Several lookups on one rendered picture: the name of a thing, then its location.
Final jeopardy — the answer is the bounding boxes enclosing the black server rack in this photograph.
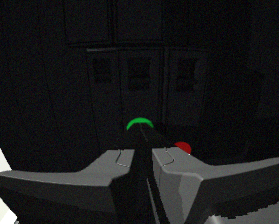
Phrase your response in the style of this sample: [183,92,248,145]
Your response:
[0,0,279,173]

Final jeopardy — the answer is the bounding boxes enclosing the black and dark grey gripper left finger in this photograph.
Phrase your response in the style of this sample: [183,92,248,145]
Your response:
[0,123,141,224]

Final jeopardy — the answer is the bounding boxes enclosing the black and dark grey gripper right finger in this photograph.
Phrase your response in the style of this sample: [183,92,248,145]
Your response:
[140,123,279,224]

